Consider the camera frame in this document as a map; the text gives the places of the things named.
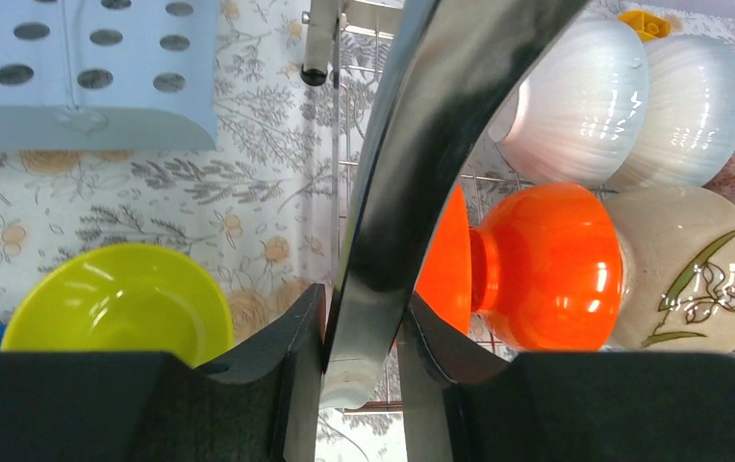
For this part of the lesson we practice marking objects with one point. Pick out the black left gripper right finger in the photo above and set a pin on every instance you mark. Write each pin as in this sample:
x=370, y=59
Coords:
x=463, y=403

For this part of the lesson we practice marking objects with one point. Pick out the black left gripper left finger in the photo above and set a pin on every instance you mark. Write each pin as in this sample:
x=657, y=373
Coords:
x=257, y=402

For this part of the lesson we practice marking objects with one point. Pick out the orange bowl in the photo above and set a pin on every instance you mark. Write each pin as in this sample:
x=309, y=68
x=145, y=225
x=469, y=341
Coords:
x=445, y=280
x=547, y=269

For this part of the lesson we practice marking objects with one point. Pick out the orange bowl front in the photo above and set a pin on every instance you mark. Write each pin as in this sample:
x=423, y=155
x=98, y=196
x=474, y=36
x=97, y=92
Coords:
x=547, y=269

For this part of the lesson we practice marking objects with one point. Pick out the yellow-green plastic bowl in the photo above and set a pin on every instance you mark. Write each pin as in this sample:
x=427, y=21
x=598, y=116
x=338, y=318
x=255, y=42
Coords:
x=125, y=297

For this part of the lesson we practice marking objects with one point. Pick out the stainless steel dish rack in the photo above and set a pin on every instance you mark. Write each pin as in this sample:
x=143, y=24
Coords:
x=451, y=66

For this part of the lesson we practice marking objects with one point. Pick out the patterned beige ceramic bowl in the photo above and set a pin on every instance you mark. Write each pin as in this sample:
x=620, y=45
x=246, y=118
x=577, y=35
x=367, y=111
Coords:
x=678, y=251

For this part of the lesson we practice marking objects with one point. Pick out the white ribbed bowl left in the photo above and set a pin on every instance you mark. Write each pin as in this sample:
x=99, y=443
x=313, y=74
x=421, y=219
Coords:
x=577, y=115

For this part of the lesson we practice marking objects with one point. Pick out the white ribbed bowl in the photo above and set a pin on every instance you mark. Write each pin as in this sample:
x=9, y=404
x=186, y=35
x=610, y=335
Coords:
x=577, y=115
x=689, y=131

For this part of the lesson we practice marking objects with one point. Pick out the white ribbed bowl right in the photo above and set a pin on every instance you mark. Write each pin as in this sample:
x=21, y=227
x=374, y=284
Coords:
x=689, y=131

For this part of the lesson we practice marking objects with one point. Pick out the light blue perforated tray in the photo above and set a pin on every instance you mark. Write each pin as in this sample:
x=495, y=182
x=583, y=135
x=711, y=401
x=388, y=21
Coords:
x=102, y=75

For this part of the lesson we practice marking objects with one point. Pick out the small yellow cup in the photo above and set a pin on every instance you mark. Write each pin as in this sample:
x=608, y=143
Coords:
x=646, y=25

